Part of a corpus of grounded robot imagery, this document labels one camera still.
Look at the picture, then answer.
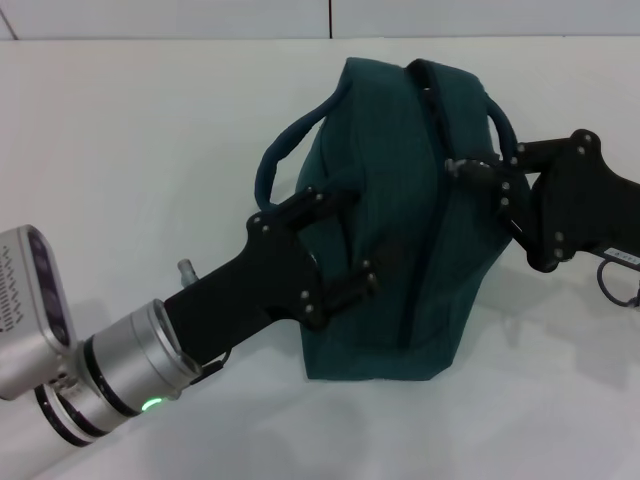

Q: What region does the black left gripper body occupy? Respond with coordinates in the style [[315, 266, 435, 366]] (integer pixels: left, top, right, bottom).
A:
[[163, 209, 324, 365]]

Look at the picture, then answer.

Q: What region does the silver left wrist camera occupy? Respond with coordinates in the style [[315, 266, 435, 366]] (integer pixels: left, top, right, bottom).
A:
[[0, 224, 80, 401]]

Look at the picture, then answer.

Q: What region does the metal zipper pull ring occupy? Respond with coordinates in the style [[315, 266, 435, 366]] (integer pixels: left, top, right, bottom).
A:
[[443, 157, 482, 177]]

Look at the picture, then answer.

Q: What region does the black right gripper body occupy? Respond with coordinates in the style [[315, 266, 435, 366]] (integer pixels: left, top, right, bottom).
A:
[[527, 128, 640, 274]]

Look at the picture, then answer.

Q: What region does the dark teal lunch bag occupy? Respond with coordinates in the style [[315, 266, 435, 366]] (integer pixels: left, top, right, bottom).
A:
[[252, 56, 532, 383]]

